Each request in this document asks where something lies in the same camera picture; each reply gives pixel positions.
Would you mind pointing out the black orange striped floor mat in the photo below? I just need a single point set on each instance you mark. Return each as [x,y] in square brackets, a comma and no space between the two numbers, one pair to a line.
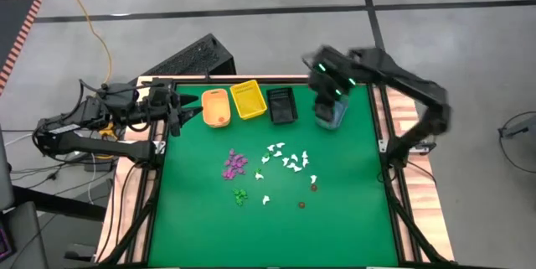
[10,26]

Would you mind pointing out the green table mat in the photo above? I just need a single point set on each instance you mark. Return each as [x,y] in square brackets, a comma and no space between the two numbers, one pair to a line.
[335,227]

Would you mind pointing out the pile of magenta objects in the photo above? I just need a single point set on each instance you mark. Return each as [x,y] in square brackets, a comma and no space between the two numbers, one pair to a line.
[233,172]

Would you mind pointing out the black floor bar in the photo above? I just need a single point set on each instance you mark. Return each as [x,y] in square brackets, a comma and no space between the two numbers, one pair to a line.
[58,204]

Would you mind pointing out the green small pieces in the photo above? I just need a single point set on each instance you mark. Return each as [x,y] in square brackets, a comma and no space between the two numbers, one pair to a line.
[241,200]

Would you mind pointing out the black plastic basket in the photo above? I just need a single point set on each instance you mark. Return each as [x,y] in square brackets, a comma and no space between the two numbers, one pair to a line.
[282,107]

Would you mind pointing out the yellow plastic basket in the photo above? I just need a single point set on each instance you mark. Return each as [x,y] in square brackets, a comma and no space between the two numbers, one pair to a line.
[249,101]

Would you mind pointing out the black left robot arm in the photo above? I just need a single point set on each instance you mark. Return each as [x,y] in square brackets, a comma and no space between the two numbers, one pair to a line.
[104,148]

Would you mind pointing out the orange plastic basket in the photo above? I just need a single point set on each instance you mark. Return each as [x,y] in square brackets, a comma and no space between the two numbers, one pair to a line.
[213,105]

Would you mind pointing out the blue plastic basket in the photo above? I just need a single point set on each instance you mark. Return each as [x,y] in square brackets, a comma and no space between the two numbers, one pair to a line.
[342,114]

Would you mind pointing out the silver corner bracket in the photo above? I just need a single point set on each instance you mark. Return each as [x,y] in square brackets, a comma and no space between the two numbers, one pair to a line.
[160,147]
[382,145]

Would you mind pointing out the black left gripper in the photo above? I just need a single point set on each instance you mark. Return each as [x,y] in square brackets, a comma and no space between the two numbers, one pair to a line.
[173,112]

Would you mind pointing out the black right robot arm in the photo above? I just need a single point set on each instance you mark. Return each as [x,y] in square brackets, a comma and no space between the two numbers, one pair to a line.
[419,84]

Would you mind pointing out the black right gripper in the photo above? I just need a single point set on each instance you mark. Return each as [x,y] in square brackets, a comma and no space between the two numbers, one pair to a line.
[326,110]

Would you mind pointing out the grey stand foot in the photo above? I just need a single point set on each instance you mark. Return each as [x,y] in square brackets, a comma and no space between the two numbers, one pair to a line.
[521,127]

